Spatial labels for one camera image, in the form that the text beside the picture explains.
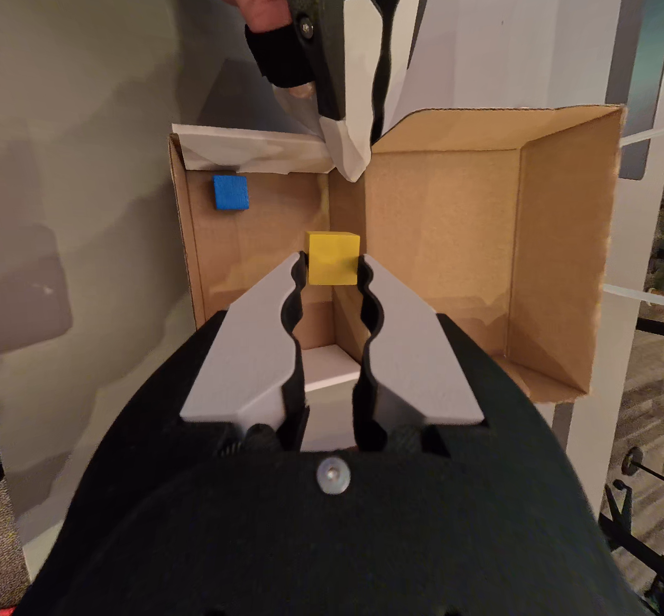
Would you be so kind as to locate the white cardboard box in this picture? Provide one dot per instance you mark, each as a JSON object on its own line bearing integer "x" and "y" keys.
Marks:
{"x": 441, "y": 221}

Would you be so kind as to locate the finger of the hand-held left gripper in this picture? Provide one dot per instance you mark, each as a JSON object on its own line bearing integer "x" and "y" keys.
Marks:
{"x": 404, "y": 19}
{"x": 358, "y": 81}

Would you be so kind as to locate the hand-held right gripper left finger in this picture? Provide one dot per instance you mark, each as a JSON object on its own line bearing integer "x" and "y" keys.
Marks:
{"x": 244, "y": 361}

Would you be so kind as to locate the black metal stand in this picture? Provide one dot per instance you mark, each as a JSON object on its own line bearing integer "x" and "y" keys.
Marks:
{"x": 622, "y": 517}

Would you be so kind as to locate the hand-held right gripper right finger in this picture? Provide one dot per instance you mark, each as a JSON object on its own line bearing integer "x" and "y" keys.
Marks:
{"x": 420, "y": 367}

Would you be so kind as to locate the blue cube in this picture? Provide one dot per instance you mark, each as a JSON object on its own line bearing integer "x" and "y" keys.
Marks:
{"x": 231, "y": 193}

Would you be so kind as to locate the yellow cube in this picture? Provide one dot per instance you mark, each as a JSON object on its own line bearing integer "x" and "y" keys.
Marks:
{"x": 332, "y": 258}

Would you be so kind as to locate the clear acrylic stand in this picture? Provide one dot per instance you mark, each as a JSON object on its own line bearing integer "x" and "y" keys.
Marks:
{"x": 643, "y": 137}

